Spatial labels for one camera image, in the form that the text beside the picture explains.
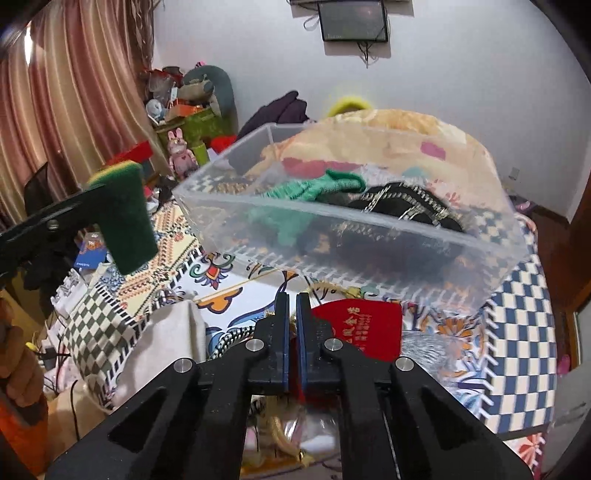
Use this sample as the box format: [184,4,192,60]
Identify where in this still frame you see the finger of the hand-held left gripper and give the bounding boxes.
[0,184,109,254]

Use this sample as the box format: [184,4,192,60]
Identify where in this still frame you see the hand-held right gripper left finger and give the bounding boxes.
[46,292,296,480]

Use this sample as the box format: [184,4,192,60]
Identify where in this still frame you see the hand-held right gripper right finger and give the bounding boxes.
[295,292,534,480]

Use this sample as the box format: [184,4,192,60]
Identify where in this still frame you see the red fabric pouch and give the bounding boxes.
[295,298,403,408]

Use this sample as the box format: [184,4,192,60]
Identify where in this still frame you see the green and yellow sponge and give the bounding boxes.
[88,162,159,274]

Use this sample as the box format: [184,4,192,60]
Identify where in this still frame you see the clear plastic storage box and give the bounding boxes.
[172,124,530,311]

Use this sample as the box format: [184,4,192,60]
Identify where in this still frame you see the green knitted cloth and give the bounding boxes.
[247,169,368,246]

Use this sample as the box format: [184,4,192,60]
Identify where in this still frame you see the black striped garment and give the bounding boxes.
[302,182,468,265]

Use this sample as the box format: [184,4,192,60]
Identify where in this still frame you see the person's left hand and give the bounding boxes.
[0,295,45,408]

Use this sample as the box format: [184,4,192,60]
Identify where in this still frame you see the black chair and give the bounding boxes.
[23,161,52,219]

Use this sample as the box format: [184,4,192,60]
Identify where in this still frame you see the blue small box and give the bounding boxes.
[74,233,110,271]

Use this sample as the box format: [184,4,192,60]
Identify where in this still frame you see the clear plastic bag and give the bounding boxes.
[248,401,343,463]

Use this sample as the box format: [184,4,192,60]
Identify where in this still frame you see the beige cloth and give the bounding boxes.
[46,299,209,462]

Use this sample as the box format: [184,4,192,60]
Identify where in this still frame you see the pink rabbit toy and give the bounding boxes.
[166,128,197,179]

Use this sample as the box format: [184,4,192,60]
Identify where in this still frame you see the striped pink curtain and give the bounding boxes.
[0,0,170,223]

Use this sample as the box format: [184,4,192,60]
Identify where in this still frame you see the green gift box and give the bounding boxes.
[156,111,237,158]

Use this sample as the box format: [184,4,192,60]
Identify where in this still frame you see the dark purple clothing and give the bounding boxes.
[237,90,311,140]

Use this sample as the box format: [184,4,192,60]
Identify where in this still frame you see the grey-green plush toy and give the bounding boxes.
[182,65,236,117]

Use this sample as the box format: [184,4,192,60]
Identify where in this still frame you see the orange floral quilt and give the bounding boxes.
[257,108,509,217]

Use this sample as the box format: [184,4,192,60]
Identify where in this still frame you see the yellow plush item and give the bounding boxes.
[326,94,373,119]

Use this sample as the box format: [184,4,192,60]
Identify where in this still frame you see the black television cable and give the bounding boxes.
[357,40,378,69]

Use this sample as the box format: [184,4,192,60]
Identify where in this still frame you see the wall-mounted television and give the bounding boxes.
[318,0,389,43]

